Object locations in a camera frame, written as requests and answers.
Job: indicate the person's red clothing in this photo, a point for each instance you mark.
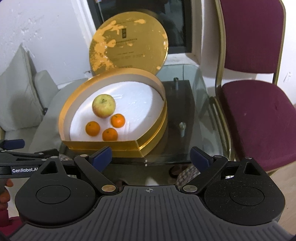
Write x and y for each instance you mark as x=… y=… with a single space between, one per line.
x=10 y=226

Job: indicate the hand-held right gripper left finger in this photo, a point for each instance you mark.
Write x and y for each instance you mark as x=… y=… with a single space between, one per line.
x=103 y=157

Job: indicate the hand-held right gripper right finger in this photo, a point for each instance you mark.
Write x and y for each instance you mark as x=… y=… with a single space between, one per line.
x=200 y=158

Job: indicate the grey sofa back cushion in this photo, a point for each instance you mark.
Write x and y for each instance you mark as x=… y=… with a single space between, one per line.
x=18 y=97

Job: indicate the yellow-green apple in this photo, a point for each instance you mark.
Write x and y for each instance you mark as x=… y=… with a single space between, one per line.
x=103 y=106

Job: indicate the person's left hand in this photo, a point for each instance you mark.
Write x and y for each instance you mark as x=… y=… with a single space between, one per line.
x=5 y=195

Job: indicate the person's houndstooth right leg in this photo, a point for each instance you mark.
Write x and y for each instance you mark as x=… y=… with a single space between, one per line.
x=189 y=177

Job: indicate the orange tangerine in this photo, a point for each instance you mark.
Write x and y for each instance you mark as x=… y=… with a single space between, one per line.
x=110 y=134
x=93 y=128
x=118 y=120

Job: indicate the white foam box liner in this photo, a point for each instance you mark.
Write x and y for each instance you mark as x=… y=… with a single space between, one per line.
x=138 y=104

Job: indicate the maroon padded chair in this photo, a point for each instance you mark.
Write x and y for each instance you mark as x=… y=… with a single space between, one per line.
x=254 y=111

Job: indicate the white wall socket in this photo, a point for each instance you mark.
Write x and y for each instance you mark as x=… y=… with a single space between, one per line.
x=288 y=77

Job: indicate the glass desktop table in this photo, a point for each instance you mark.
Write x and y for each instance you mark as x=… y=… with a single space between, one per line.
x=203 y=120

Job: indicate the gold worn box lid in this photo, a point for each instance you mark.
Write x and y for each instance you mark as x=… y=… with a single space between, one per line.
x=129 y=46

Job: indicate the grey sofa armrest cushion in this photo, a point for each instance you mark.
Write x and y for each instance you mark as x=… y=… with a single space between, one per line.
x=46 y=88

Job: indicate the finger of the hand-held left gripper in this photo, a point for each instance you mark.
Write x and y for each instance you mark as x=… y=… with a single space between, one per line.
x=15 y=144
x=25 y=155

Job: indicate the person's houndstooth left leg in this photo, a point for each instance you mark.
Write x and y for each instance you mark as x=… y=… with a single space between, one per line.
x=67 y=157

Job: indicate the grey sofa seat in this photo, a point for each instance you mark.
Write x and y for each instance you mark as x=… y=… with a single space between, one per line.
x=50 y=125

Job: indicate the person's houndstooth leg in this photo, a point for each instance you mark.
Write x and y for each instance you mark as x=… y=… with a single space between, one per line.
x=67 y=157
x=189 y=177

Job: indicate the gold teardrop gift box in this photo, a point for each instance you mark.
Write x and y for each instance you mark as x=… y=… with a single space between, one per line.
x=115 y=148

